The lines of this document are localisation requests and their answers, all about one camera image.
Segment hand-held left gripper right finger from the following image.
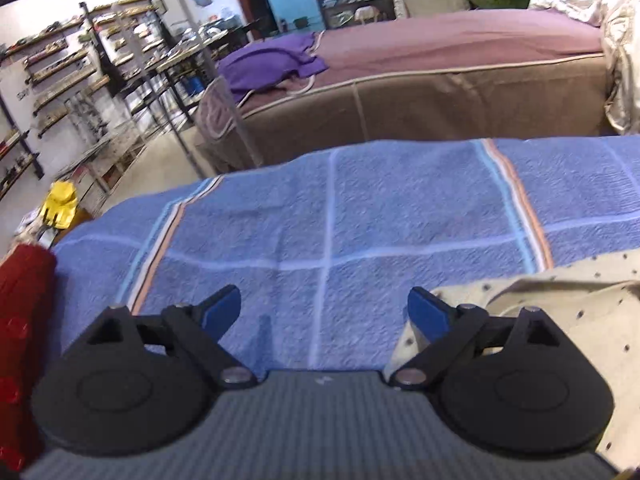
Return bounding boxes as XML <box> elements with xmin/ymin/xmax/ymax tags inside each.
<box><xmin>387</xmin><ymin>286</ymin><xmax>582</xmax><ymax>391</ymax></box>

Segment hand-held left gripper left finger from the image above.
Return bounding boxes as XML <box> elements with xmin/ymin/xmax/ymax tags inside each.
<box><xmin>64</xmin><ymin>284</ymin><xmax>257</xmax><ymax>390</ymax></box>

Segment cream polka dot shirt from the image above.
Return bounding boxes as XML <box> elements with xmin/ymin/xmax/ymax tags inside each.
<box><xmin>382</xmin><ymin>252</ymin><xmax>640</xmax><ymax>476</ymax></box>

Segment blue plaid blanket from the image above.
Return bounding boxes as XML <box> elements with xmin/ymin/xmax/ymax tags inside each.
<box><xmin>50</xmin><ymin>135</ymin><xmax>640</xmax><ymax>378</ymax></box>

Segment low metal rack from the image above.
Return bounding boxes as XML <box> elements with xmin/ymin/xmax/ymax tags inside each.
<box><xmin>64</xmin><ymin>125</ymin><xmax>167</xmax><ymax>202</ymax></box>

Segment yellow plastic object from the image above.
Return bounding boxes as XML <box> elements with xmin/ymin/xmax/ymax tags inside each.
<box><xmin>40</xmin><ymin>181</ymin><xmax>81</xmax><ymax>227</ymax></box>

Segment red cloth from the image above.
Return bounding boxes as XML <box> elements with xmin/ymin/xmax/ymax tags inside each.
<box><xmin>0</xmin><ymin>244</ymin><xmax>59</xmax><ymax>472</ymax></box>

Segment brown covered bed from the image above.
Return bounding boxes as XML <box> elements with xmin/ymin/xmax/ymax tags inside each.
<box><xmin>196</xmin><ymin>7</ymin><xmax>615</xmax><ymax>172</ymax></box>

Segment purple cloth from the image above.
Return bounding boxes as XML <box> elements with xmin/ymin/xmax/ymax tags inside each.
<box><xmin>217</xmin><ymin>31</ymin><xmax>329</xmax><ymax>94</ymax></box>

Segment metal work table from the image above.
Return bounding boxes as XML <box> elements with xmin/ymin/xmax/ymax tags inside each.
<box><xmin>115</xmin><ymin>24</ymin><xmax>262</xmax><ymax>172</ymax></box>

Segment dark cluttered cabinet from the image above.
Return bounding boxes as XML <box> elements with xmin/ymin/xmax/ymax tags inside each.
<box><xmin>315</xmin><ymin>0</ymin><xmax>402</xmax><ymax>31</ymax></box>

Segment cream floral quilt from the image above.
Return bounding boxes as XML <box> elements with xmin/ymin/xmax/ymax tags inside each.
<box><xmin>527</xmin><ymin>0</ymin><xmax>640</xmax><ymax>136</ymax></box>

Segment wall shelves with small items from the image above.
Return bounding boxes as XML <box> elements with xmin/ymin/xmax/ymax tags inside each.
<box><xmin>0</xmin><ymin>0</ymin><xmax>168</xmax><ymax>137</ymax></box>

